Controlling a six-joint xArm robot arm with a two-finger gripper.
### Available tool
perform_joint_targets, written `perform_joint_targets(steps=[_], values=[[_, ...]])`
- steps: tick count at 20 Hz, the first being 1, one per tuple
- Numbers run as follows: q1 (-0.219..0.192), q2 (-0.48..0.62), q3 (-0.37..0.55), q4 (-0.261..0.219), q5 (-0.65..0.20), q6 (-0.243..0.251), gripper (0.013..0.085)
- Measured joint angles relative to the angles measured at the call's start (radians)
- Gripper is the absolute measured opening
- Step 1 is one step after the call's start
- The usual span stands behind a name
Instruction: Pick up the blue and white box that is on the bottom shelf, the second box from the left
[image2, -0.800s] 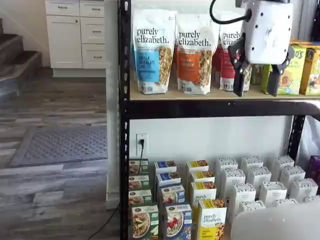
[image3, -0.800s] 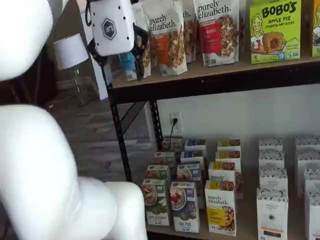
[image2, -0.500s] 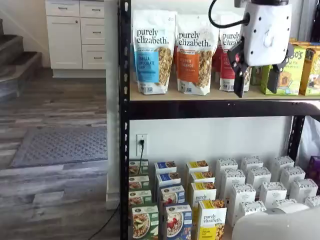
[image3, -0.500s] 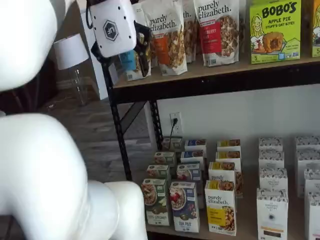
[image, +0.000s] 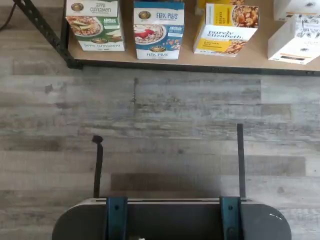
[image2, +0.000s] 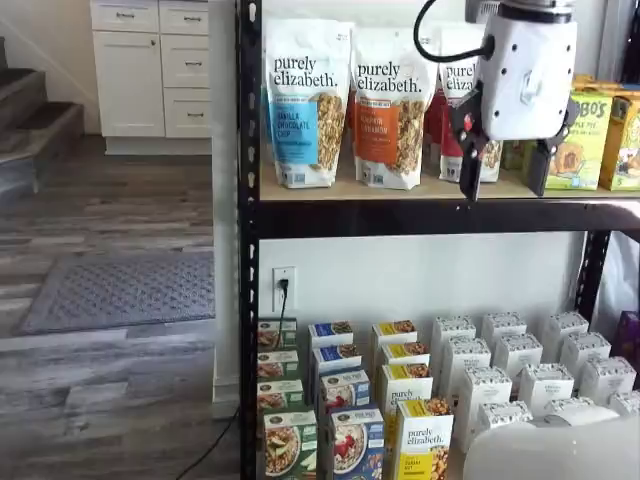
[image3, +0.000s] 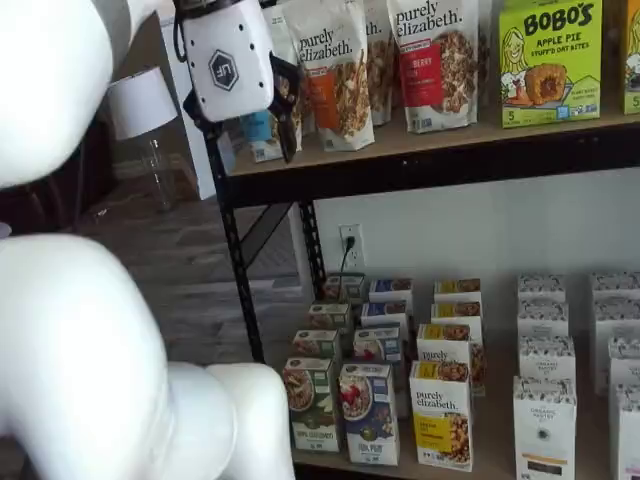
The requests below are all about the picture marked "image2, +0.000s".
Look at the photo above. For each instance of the green Bobo's apple pie box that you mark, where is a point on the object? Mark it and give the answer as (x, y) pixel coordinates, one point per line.
(590, 145)

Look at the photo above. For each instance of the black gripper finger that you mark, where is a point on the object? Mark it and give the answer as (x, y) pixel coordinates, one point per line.
(470, 150)
(537, 170)

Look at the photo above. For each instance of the blue and white oatmeal box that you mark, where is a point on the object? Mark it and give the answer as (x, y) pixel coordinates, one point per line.
(345, 395)
(357, 445)

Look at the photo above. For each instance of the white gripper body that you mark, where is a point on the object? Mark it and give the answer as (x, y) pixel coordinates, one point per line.
(525, 60)

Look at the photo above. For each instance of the white wall outlet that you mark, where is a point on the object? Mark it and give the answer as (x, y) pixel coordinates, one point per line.
(277, 300)

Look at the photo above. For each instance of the yellow Bobo's snack box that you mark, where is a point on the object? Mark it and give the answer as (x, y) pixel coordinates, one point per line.
(625, 145)

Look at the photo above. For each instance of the blue white granola box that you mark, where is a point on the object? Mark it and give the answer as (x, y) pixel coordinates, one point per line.
(335, 355)
(330, 332)

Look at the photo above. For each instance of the yellow white granola box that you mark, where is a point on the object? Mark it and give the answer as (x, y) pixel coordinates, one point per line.
(425, 440)
(395, 332)
(405, 395)
(405, 352)

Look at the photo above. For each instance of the red label granola bag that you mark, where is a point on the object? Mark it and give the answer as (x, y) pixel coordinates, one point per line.
(457, 75)
(432, 130)

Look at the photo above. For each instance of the purple snack box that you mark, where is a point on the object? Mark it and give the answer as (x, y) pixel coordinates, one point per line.
(630, 332)

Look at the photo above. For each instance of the green oatmeal box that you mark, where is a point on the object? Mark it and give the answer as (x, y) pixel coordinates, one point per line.
(280, 397)
(277, 365)
(290, 445)
(272, 335)

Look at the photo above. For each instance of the green snack box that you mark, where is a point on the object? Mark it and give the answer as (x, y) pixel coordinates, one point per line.
(515, 155)

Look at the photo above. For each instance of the light wooden shelf board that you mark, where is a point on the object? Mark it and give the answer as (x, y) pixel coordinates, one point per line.
(350, 192)

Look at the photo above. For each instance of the black metal shelf rack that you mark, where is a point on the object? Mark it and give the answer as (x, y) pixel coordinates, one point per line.
(248, 150)

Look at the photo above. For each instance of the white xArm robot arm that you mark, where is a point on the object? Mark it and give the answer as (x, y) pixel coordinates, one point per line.
(550, 450)

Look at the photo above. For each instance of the grey wooden staircase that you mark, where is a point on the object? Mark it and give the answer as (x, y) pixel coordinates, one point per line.
(30, 120)

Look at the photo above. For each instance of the blue label granola bag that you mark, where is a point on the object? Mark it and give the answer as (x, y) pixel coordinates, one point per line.
(300, 75)

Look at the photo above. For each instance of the white patterned-top box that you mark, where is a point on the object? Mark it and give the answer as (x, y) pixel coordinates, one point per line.
(502, 415)
(585, 350)
(627, 402)
(482, 395)
(565, 327)
(452, 327)
(545, 385)
(467, 360)
(502, 325)
(607, 380)
(517, 350)
(567, 404)

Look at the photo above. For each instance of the grey door mat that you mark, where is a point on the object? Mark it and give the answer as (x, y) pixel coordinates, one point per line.
(125, 290)

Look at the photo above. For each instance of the white drawer cabinet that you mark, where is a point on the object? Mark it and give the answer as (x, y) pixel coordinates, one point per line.
(130, 85)

